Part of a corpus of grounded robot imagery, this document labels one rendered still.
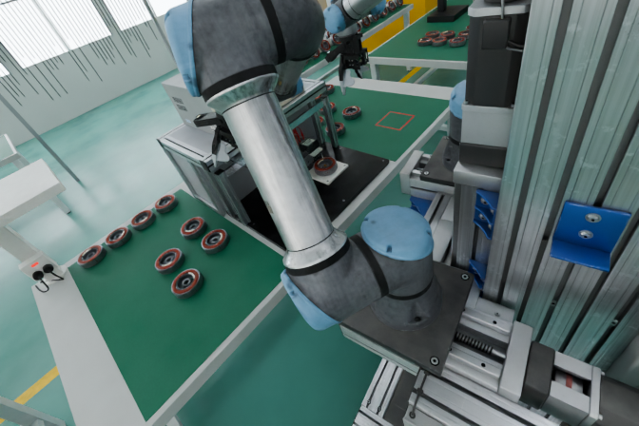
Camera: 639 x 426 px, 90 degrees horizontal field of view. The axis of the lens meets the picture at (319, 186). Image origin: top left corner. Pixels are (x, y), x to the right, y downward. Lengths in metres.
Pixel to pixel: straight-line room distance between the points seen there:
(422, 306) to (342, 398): 1.16
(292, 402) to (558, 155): 1.58
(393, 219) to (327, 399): 1.33
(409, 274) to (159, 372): 0.90
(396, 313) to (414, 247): 0.18
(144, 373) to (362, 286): 0.89
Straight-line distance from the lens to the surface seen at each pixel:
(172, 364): 1.22
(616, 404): 0.78
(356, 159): 1.56
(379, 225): 0.55
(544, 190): 0.59
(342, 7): 1.02
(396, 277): 0.55
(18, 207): 1.44
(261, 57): 0.48
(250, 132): 0.47
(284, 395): 1.85
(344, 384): 1.78
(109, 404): 1.30
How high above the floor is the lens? 1.67
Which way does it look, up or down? 39 degrees down
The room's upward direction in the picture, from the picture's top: 17 degrees counter-clockwise
